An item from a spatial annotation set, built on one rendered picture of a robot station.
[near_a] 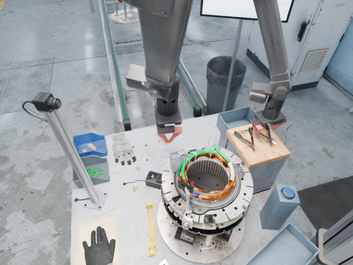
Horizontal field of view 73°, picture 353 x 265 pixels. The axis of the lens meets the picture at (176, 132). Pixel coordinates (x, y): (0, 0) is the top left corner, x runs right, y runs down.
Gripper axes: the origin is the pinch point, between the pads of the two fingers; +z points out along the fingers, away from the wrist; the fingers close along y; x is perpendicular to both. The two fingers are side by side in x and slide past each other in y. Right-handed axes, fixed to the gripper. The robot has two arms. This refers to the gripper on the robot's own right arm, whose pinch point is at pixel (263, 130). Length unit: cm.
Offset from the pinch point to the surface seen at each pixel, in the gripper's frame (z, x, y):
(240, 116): 8.9, -17.8, -0.8
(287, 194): 4.1, 26.6, 5.7
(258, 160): 2.5, 11.1, 8.8
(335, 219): 109, 23, -82
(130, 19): 35, -203, 22
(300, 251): 5.4, 43.8, 12.6
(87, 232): 30, 6, 81
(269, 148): 2.7, 7.3, 1.0
